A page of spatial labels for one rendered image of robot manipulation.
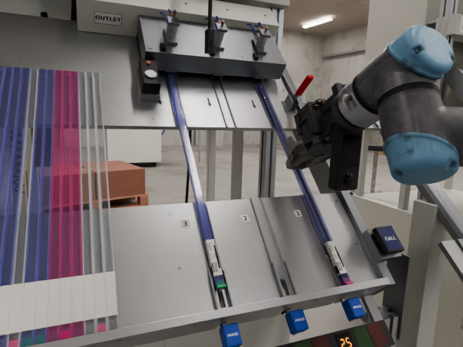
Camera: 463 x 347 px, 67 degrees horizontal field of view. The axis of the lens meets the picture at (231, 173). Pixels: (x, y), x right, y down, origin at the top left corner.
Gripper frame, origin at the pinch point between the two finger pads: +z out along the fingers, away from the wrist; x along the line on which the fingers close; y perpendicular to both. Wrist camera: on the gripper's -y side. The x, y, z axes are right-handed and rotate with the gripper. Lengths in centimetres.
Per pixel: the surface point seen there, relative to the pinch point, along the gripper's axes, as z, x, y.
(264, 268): -4.2, 13.6, -19.2
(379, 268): -6.3, -8.2, -22.4
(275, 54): 2.6, -4.0, 31.5
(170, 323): -7.9, 30.5, -24.7
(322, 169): 1.6, -8.0, 0.1
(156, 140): 517, -76, 264
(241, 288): -4.9, 18.4, -21.7
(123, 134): 509, -20, 271
